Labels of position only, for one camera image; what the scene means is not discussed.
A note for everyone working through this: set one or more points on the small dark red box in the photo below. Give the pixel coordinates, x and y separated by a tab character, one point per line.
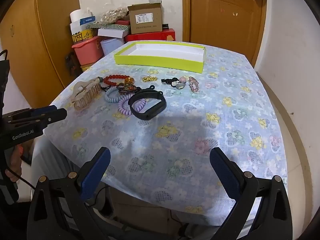
122	22

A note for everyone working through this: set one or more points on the black fitness band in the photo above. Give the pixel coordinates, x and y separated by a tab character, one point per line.
147	116

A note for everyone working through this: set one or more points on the green striped box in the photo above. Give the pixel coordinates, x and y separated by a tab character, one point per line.
117	27

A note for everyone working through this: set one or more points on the white flat box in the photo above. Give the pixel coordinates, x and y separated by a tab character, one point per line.
110	33

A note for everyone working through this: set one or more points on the light blue cylinder container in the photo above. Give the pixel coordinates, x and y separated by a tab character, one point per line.
110	46

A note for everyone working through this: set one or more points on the lime green shallow box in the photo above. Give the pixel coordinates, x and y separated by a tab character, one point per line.
160	62

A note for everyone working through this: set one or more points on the wooden wardrobe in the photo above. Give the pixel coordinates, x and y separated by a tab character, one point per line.
37	42

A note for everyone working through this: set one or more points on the yellow printed tin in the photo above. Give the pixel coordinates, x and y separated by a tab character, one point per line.
83	35
86	68

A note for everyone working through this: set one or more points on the blue and white box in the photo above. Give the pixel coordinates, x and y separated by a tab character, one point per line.
87	21

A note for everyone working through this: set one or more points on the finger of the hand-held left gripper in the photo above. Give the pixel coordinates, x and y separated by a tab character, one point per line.
56	115
45	110

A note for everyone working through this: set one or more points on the person's left hand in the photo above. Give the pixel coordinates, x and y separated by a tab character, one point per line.
15	163

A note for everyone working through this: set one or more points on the large red box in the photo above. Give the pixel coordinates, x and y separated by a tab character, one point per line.
150	36

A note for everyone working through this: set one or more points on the brown cardboard box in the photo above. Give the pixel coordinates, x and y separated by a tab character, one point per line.
145	27

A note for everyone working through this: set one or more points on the beige hair claw clip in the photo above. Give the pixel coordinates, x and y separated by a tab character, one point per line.
85	100

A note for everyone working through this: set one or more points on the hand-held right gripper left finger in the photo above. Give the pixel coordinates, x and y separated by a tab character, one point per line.
96	172

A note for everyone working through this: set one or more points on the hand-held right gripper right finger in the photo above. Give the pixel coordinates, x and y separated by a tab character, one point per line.
222	170

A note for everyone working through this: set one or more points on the wooden door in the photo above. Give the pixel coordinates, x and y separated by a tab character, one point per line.
225	17

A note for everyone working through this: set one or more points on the blue floral tablecloth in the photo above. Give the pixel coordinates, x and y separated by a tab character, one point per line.
175	120

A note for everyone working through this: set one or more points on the pink plastic basket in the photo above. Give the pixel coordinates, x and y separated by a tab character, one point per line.
87	52

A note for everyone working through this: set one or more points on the clear bag of nuts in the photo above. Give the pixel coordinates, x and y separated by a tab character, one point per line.
112	13

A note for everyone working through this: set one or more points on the small dark hair clip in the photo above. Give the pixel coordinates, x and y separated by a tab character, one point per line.
175	83

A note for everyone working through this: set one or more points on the white paper roll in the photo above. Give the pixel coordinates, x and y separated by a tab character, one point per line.
77	15

